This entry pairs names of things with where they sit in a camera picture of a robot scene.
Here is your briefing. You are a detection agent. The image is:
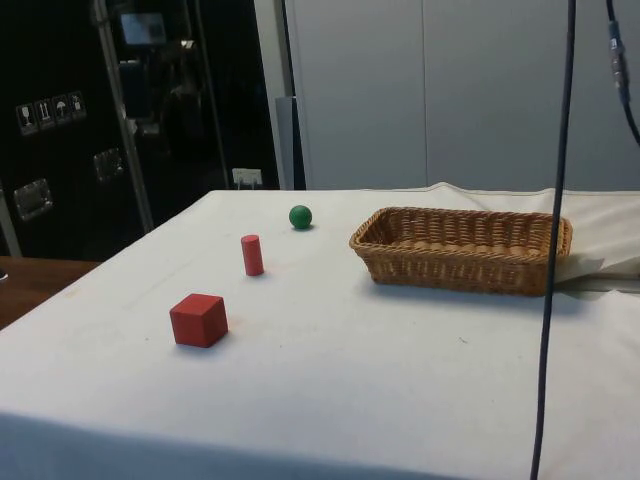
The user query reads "red cube block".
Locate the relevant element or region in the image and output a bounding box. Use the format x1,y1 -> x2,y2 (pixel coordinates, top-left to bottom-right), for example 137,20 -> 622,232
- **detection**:
169,293 -> 230,349

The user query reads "red cylinder block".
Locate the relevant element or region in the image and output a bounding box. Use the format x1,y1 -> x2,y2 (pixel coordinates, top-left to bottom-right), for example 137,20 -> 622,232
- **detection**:
240,233 -> 266,277

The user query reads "wicker basket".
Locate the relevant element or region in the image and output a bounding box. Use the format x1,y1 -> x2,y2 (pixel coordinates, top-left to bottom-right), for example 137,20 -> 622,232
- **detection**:
348,206 -> 574,298

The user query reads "green ball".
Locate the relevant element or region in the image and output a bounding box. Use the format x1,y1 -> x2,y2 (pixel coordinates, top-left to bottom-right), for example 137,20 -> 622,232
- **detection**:
288,204 -> 314,231

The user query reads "pale locker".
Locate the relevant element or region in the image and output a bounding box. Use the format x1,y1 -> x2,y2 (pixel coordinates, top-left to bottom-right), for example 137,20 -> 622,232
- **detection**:
253,0 -> 426,191

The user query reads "black cabinet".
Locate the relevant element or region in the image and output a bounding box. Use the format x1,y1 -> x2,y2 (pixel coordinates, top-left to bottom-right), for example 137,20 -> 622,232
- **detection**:
0,0 -> 281,261

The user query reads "white wall socket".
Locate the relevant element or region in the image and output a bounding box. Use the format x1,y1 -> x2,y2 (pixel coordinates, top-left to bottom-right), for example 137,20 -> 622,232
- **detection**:
231,168 -> 263,190

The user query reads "black cable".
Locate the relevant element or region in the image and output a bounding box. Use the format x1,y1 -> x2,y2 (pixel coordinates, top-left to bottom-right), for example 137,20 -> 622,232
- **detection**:
605,0 -> 640,145
530,0 -> 578,480

